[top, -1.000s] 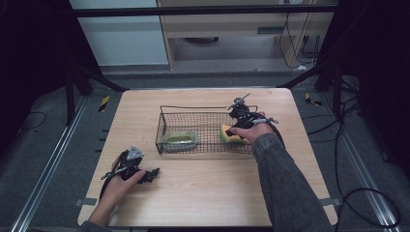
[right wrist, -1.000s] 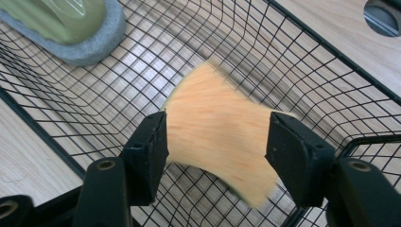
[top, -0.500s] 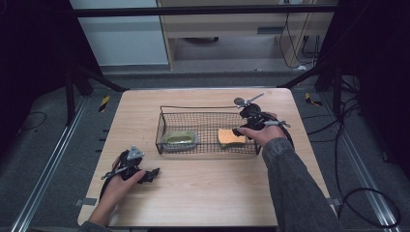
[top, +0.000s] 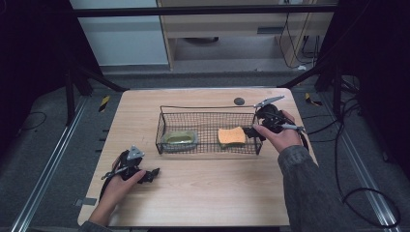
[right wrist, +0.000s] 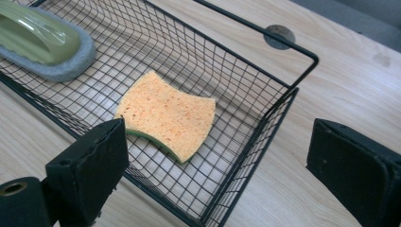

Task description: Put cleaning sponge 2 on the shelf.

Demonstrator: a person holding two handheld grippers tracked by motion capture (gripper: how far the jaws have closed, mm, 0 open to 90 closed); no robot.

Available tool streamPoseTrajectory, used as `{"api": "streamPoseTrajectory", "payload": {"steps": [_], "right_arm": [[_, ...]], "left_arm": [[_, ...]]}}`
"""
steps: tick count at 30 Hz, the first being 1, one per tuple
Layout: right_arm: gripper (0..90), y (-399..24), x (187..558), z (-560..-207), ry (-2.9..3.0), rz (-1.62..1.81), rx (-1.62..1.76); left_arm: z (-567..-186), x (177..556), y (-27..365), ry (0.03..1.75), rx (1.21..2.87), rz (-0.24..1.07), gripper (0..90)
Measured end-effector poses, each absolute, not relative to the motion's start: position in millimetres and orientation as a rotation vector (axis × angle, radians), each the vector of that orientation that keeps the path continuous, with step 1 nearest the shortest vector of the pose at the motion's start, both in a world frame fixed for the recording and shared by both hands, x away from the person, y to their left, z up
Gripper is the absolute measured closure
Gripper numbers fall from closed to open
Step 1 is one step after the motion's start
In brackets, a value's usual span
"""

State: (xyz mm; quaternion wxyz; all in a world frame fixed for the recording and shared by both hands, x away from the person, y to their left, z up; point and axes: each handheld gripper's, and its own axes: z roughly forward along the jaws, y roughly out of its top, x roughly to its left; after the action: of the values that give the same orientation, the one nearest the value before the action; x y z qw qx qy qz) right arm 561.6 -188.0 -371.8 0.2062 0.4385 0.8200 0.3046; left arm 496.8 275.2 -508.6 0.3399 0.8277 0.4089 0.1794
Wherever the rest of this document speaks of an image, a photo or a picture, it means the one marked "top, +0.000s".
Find person's left hand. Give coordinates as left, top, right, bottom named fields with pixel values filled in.
left=95, top=159, right=148, bottom=215

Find black curtain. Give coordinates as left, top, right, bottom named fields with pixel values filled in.
left=0, top=0, right=104, bottom=156
left=317, top=0, right=410, bottom=182

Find black desk cables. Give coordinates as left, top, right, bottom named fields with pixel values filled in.
left=278, top=13, right=321, bottom=70

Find long black floor cable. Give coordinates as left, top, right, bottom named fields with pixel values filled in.
left=303, top=96, right=402, bottom=229

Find aluminium floor rail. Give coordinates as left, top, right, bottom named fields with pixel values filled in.
left=322, top=92, right=404, bottom=232
left=9, top=96, right=89, bottom=232

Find light wooden desk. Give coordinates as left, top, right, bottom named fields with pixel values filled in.
left=156, top=0, right=339, bottom=72

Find black metal stand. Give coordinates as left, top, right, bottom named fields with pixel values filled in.
left=278, top=52, right=346, bottom=119
left=63, top=56, right=130, bottom=128

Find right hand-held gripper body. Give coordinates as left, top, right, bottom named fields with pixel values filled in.
left=252, top=95, right=308, bottom=143

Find black horizontal frame bar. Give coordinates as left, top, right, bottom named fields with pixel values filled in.
left=71, top=5, right=338, bottom=18

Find yellow black striped tape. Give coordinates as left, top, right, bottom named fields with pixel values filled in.
left=98, top=95, right=111, bottom=113
left=304, top=92, right=323, bottom=107

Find person's right hand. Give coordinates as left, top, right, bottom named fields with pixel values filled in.
left=252, top=110, right=305, bottom=155

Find black wire basket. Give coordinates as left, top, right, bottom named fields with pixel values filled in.
left=155, top=104, right=264, bottom=156

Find orange sponge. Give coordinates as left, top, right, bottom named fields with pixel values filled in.
left=217, top=126, right=248, bottom=148

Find white cabinet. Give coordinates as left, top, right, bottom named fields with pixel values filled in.
left=69, top=0, right=170, bottom=68

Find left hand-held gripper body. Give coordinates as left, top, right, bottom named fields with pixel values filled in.
left=101, top=145, right=149, bottom=186

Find grey tape strip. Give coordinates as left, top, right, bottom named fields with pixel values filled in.
left=73, top=197, right=98, bottom=207

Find black gripper strap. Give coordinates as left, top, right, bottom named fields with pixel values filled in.
left=299, top=130, right=311, bottom=153
left=98, top=179, right=113, bottom=202

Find thin black floor cable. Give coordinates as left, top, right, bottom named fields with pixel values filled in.
left=18, top=110, right=48, bottom=131

